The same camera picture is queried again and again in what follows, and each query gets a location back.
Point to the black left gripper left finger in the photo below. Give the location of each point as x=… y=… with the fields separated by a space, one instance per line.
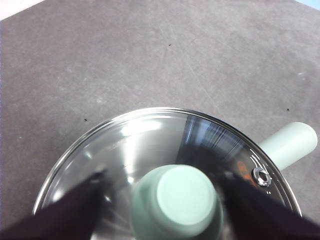
x=50 y=220

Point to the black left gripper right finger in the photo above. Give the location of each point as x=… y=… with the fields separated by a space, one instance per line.
x=262 y=215

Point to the glass lid with green knob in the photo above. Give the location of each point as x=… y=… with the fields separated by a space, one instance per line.
x=150 y=140

